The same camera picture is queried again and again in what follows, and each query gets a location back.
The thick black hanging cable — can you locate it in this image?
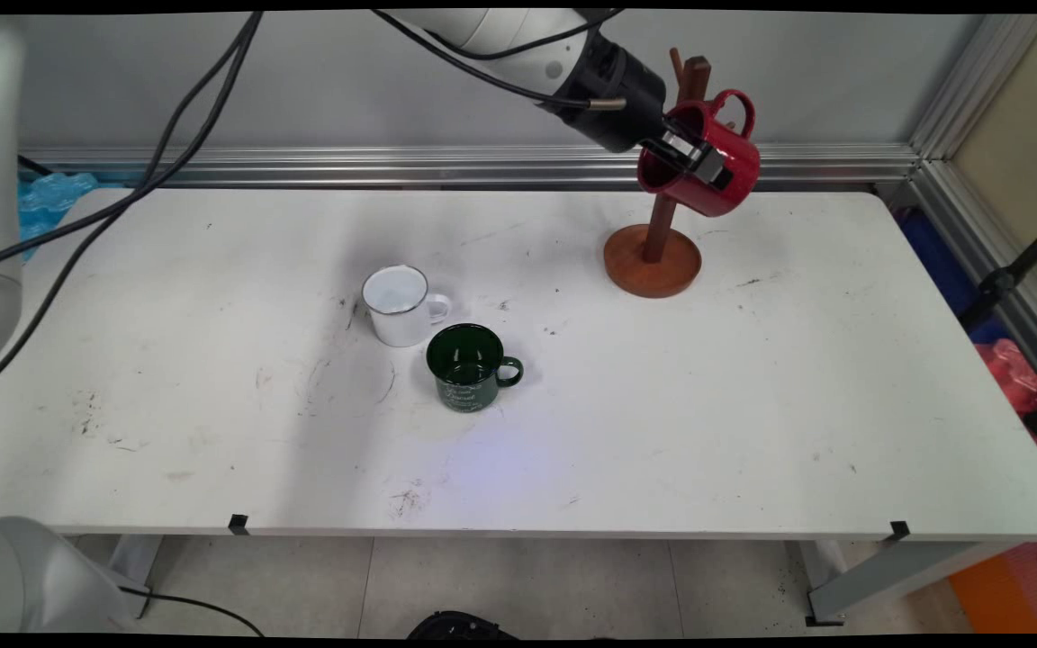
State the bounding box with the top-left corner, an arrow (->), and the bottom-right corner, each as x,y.
0,11 -> 258,275
0,11 -> 266,403

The black object on floor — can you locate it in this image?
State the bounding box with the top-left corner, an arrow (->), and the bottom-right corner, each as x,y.
405,610 -> 520,641

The orange floor object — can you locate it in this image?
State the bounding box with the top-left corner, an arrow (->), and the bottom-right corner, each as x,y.
948,548 -> 1037,635

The grey metal table leg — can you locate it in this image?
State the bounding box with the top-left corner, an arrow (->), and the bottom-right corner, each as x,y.
787,539 -> 1016,628
107,535 -> 165,619

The rounded white machine housing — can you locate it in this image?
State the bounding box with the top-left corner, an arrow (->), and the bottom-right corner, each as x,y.
0,517 -> 138,634

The black tripod stand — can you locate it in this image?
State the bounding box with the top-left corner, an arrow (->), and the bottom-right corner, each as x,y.
959,206 -> 1037,335

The blue plastic bag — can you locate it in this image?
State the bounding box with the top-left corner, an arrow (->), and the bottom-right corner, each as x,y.
18,171 -> 100,263

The blue storage box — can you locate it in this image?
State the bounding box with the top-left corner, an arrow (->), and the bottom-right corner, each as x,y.
895,208 -> 1007,345

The black floor cable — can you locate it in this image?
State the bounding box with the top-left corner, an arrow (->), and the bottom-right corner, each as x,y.
117,585 -> 266,637

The black cable with silver plug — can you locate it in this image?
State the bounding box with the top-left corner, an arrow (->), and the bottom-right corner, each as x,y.
371,9 -> 628,112

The red enamel mug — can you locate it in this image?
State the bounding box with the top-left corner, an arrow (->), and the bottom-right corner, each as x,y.
636,88 -> 762,219

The aluminium frame rail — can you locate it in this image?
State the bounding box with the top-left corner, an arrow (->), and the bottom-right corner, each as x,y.
18,142 -> 922,191

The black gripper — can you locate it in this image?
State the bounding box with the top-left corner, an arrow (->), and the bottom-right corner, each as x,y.
555,31 -> 736,191

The red plastic bag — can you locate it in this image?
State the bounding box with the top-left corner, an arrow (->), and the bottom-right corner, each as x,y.
975,339 -> 1037,492

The aluminium frame corner post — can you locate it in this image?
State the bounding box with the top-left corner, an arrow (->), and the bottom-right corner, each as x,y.
909,13 -> 1037,410

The wooden mug tree stand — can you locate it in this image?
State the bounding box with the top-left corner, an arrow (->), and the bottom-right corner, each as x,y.
603,47 -> 704,300

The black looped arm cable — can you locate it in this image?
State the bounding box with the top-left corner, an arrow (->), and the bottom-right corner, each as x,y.
433,11 -> 626,62

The dark green enamel mug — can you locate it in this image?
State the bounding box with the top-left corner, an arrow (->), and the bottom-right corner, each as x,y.
426,323 -> 525,414

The white enamel mug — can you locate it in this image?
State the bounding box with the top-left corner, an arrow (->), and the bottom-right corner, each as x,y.
361,264 -> 454,348

